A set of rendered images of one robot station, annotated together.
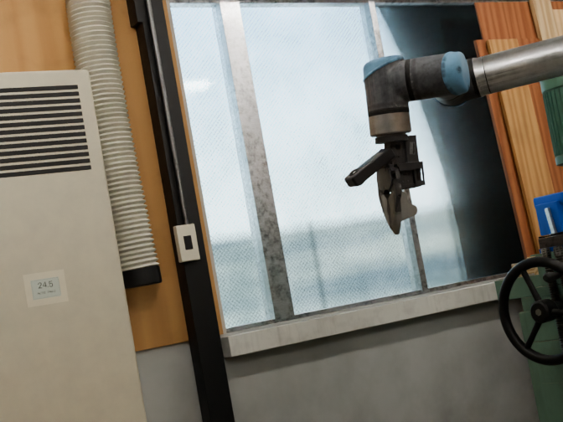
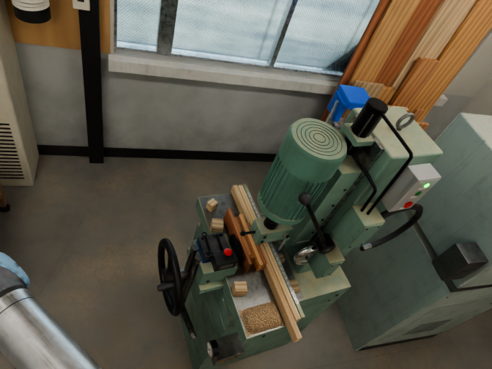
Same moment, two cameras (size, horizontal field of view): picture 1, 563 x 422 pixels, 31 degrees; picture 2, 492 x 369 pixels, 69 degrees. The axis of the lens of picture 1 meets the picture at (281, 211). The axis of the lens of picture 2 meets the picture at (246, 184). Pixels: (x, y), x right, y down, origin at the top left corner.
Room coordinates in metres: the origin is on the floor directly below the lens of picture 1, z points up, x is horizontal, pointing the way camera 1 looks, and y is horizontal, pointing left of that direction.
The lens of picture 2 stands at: (2.11, -0.80, 2.09)
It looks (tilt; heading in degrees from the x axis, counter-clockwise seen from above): 47 degrees down; 3
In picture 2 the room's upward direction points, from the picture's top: 23 degrees clockwise
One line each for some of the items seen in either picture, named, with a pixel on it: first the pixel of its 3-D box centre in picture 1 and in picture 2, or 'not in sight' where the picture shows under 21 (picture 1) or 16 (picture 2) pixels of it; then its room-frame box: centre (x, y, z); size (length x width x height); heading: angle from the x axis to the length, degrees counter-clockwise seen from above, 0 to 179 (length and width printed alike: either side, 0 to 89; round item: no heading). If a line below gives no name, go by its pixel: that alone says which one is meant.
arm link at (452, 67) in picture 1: (438, 76); not in sight; (2.16, -0.38, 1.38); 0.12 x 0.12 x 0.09; 73
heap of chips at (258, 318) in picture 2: not in sight; (263, 315); (2.68, -1.00, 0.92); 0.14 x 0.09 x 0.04; 131
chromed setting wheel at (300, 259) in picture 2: not in sight; (309, 254); (2.93, -1.08, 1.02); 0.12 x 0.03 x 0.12; 131
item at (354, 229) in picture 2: not in sight; (357, 227); (2.96, -1.16, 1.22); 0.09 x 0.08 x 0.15; 131
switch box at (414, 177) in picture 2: not in sight; (408, 188); (3.04, -1.23, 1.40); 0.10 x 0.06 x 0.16; 131
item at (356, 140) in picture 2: not in sight; (363, 127); (3.03, -1.00, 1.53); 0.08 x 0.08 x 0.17; 41
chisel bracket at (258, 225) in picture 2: not in sight; (271, 230); (2.95, -0.91, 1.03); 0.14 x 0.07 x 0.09; 131
